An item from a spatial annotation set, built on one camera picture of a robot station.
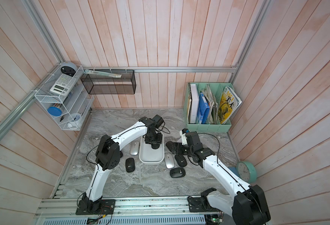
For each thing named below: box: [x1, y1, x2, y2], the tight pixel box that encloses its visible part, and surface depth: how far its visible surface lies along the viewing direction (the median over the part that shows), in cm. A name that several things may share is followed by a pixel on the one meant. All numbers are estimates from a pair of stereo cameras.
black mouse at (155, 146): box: [151, 143, 161, 150], surface depth 92 cm
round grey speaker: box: [60, 61, 78, 77], surface depth 83 cm
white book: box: [188, 83, 200, 124], surface depth 97 cm
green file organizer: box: [184, 82, 235, 133], surface depth 101 cm
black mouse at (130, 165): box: [125, 157, 136, 173], surface depth 87 cm
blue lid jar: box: [47, 103, 63, 117], surface depth 79 cm
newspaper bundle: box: [201, 83, 220, 125], surface depth 99 cm
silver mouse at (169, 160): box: [164, 151, 175, 170], surface depth 92 cm
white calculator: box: [49, 73, 77, 97], surface depth 79 cm
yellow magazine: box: [217, 85, 243, 125], surface depth 100 cm
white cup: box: [67, 112, 82, 129], surface depth 93 cm
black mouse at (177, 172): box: [169, 167, 186, 179], surface depth 85 cm
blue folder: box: [196, 92, 210, 125], surface depth 97 cm
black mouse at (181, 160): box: [174, 154, 188, 168], surface depth 90 cm
